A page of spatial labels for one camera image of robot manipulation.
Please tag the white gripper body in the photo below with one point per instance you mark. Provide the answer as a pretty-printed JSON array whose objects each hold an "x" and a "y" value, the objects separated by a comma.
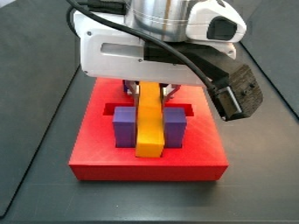
[{"x": 112, "y": 54}]

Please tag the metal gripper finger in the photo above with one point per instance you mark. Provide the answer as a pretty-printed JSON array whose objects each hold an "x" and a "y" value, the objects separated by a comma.
[
  {"x": 133, "y": 88},
  {"x": 168, "y": 90}
]

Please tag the long yellow block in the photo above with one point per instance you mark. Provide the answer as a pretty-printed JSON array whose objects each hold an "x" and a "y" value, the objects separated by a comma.
[{"x": 149, "y": 127}]

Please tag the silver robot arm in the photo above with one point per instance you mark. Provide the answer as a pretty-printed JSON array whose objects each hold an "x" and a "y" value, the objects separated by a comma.
[{"x": 148, "y": 20}]

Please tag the red slotted board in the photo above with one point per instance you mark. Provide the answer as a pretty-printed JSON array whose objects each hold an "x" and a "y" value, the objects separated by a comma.
[{"x": 97, "y": 160}]

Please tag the dark blue U block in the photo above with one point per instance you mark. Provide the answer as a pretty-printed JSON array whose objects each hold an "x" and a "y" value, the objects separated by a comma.
[{"x": 125, "y": 87}]

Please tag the purple U block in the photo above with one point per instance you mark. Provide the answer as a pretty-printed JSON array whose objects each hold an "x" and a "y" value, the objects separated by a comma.
[{"x": 124, "y": 127}]

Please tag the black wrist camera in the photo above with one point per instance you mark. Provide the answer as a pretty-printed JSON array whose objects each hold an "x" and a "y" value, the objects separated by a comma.
[{"x": 237, "y": 96}]

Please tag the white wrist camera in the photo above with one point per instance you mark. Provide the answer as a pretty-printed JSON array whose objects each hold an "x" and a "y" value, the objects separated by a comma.
[{"x": 215, "y": 25}]

